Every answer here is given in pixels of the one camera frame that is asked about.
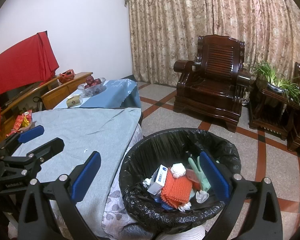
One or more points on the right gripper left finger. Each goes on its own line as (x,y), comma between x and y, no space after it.
(37,221)

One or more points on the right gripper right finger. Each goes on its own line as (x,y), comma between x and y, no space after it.
(263,218)

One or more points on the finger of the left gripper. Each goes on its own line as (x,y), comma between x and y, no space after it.
(31,134)
(45,152)

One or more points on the green rubber glove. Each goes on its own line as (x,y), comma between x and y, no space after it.
(203,181)

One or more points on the blue plastic bag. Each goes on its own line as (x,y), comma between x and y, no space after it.
(164,205)

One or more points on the orange foam net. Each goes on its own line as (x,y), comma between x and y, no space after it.
(176,191)

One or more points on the white blue small box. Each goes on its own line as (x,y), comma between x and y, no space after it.
(158,180)

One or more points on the white tissue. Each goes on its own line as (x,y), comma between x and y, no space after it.
(178,170)

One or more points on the white plastic bottle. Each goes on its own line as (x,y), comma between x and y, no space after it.
(146,182)

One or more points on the pink face mask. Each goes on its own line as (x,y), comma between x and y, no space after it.
(190,174)

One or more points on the black lined trash bin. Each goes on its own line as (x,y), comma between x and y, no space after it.
(168,147)

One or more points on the snack bowl with packets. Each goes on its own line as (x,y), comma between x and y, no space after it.
(23,123)

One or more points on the wooden tv cabinet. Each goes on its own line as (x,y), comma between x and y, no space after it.
(50,93)

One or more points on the beige tissue box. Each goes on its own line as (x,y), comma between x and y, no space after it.
(74,100)

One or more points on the grey table cloth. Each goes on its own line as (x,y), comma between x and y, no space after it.
(84,130)

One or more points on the floral bed sheet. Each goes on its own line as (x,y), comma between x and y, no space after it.
(116,222)

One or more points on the glass fruit bowl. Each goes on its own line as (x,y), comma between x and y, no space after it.
(92,90)

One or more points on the orange red bag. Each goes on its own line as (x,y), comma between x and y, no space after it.
(66,76)

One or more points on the red cloth cover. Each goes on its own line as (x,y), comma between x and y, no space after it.
(29,61)

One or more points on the red apples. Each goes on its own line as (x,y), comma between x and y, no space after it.
(90,81)

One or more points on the blue table cover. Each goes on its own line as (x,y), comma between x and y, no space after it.
(120,93)

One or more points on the dark wooden side table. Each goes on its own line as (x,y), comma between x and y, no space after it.
(271,110)

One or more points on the green potted plant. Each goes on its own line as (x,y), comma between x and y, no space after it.
(266,71)

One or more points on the beige patterned curtain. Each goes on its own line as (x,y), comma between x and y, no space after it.
(164,31)

